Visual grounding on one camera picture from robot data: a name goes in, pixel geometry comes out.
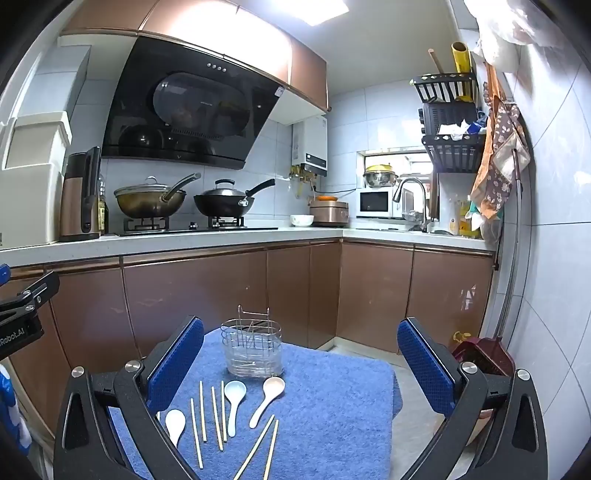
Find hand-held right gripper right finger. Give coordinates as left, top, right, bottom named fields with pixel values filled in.
left=397, top=316, right=548, bottom=480

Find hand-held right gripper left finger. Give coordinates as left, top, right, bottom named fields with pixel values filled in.
left=53, top=316, right=206, bottom=480

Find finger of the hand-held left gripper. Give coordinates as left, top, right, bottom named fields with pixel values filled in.
left=0, top=264, right=61, bottom=325

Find white ceramic spoon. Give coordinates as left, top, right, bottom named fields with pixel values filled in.
left=165, top=409, right=187, bottom=448

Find light blue ceramic spoon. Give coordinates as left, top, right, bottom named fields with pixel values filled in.
left=224, top=381, right=247, bottom=436

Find clear glass utensil holder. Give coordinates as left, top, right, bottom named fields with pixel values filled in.
left=220, top=305, right=284, bottom=378

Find beige ceramic spoon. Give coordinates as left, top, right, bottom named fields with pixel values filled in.
left=249, top=377, right=285, bottom=429

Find red dustpan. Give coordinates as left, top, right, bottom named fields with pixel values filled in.
left=451, top=329, right=516, bottom=377

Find brown lower cabinets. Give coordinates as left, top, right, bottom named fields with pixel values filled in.
left=0, top=237, right=498, bottom=445

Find blue and white plastic item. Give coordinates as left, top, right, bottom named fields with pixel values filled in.
left=0, top=364, right=33, bottom=449

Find white plastic container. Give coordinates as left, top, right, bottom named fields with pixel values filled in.
left=0, top=111, right=74, bottom=251

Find brown thermos kettle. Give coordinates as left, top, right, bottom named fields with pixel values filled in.
left=58, top=146, right=103, bottom=243

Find oil bottle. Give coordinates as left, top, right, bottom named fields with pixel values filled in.
left=96, top=173, right=110, bottom=236

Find blue terry towel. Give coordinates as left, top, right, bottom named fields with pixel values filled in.
left=108, top=328, right=400, bottom=480

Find gas stove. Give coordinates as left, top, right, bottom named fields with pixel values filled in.
left=115, top=215, right=280, bottom=237

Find bronze wok with glass lid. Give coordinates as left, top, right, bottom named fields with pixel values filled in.
left=113, top=172, right=202, bottom=219

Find yellow bottle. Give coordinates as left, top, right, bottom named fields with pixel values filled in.
left=457, top=198, right=484, bottom=239

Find black wok with steel lid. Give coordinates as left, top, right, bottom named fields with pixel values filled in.
left=193, top=178, right=276, bottom=218

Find white microwave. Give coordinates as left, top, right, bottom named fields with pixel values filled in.
left=356, top=185, right=407, bottom=219

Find steel faucet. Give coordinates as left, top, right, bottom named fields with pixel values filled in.
left=392, top=177, right=433, bottom=232

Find rice cooker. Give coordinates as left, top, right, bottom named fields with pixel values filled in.
left=308, top=195, right=350, bottom=228

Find steel pot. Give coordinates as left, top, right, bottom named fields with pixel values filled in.
left=362, top=163, right=399, bottom=188

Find brown patterned hanging cloth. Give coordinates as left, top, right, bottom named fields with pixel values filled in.
left=469, top=60, right=532, bottom=220

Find black range hood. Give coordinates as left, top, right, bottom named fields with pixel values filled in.
left=100, top=36, right=284, bottom=171

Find white water heater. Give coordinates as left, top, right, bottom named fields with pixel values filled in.
left=291, top=115, right=330, bottom=178

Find yellow roll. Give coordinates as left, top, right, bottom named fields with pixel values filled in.
left=451, top=41, right=473, bottom=75

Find white plastic bag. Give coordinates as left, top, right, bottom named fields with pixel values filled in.
left=462, top=0, right=562, bottom=75

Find black wall rack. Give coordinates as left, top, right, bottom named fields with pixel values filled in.
left=409, top=71, right=488, bottom=174

